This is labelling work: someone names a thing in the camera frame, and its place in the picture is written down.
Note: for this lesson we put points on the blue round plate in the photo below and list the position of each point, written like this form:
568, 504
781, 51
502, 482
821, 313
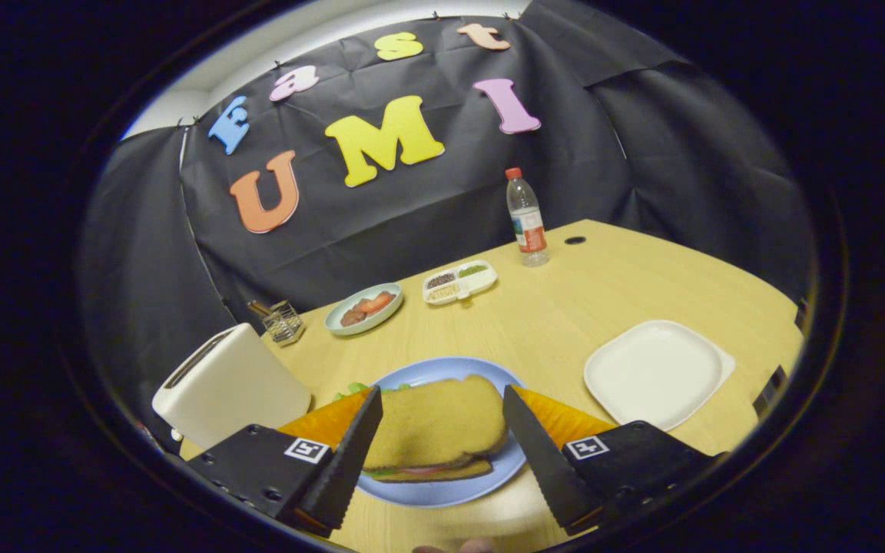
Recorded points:
442, 495

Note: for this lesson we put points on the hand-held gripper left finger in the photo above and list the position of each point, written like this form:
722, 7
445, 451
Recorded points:
346, 461

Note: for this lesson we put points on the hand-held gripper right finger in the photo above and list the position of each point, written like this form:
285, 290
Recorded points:
538, 457

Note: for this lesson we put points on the pink ham slice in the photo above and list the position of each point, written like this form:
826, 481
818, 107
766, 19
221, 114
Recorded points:
423, 469

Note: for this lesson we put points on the green lettuce leaf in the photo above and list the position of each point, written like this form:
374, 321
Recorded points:
354, 389

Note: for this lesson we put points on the white divided seasoning dish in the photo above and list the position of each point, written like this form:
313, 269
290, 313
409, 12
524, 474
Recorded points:
481, 278

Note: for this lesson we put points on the brown bread slice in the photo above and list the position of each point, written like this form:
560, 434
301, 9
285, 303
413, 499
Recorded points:
435, 418
467, 470

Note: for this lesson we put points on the pale green round plate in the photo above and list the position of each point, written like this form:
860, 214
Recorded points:
337, 326

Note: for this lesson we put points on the white square plate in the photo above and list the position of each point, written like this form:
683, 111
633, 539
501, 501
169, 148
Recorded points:
654, 372

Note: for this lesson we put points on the red tomato slice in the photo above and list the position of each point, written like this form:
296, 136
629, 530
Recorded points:
376, 302

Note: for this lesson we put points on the wooden chopsticks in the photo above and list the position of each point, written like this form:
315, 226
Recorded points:
258, 308

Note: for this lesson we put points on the brown meat patty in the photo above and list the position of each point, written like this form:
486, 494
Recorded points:
352, 316

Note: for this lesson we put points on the white toaster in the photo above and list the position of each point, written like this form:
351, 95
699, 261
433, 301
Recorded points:
235, 392

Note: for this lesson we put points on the clear plastic water bottle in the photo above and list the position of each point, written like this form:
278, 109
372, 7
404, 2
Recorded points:
528, 223

